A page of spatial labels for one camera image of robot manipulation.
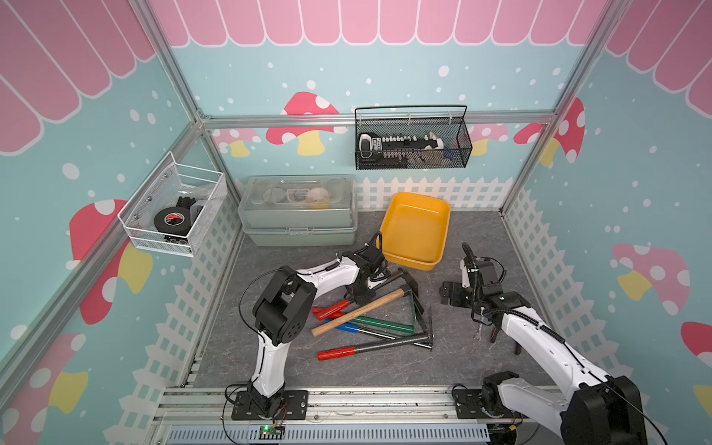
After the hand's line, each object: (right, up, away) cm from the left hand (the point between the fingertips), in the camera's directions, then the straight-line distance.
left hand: (358, 297), depth 94 cm
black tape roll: (-47, +25, -23) cm, 58 cm away
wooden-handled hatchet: (+16, +3, 0) cm, 16 cm away
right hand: (+30, +4, -8) cm, 31 cm away
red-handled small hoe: (-8, -3, -7) cm, 11 cm away
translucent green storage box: (-22, +31, +9) cm, 39 cm away
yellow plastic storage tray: (+23, +24, +17) cm, 37 cm away
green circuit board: (-23, -31, -21) cm, 44 cm away
